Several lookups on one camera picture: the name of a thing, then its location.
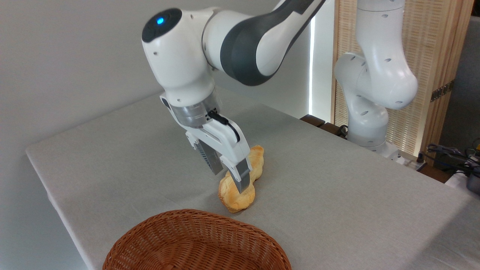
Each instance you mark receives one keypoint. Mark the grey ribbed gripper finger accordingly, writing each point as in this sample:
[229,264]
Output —
[210,159]
[242,178]

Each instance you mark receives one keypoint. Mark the grey tablecloth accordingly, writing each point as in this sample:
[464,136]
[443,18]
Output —
[337,210]

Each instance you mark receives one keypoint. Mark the golden bread loaf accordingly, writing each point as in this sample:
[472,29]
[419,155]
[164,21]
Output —
[240,202]

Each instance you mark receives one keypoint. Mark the brown wicker basket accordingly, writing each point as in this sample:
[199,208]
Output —
[195,243]

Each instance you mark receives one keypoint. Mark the dark metal screen hinge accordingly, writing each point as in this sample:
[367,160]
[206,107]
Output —
[442,91]

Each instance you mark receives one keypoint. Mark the white vertical light strip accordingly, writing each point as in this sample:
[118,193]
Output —
[311,67]

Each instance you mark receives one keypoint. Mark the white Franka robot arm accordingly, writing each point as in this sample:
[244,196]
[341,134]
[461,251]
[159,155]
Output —
[180,63]

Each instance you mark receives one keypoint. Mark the dark brown wooden board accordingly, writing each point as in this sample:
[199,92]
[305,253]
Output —
[318,122]

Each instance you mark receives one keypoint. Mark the wooden slatted folding screen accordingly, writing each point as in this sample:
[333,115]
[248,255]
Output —
[438,45]

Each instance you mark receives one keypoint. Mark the white power strip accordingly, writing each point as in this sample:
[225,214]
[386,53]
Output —
[414,164]

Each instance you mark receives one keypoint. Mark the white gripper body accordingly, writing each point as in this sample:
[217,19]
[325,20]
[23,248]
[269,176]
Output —
[225,140]

